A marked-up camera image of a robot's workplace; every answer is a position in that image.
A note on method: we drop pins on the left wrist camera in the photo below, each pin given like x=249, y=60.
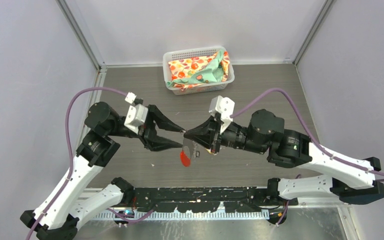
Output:
x=136, y=117

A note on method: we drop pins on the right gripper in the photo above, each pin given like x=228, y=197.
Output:
x=207, y=133

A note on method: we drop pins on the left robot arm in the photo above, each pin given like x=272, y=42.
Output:
x=60, y=216

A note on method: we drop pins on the metal key holder red handle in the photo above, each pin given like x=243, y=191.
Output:
x=188, y=150

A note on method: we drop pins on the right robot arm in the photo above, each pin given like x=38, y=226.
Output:
x=352, y=181

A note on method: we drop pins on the white plastic basket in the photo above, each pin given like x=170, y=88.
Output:
x=195, y=52

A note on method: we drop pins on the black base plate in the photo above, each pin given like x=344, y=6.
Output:
x=245, y=199

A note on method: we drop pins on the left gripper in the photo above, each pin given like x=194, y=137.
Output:
x=147, y=132

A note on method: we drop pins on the colourful patterned cloth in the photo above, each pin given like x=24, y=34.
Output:
x=198, y=71

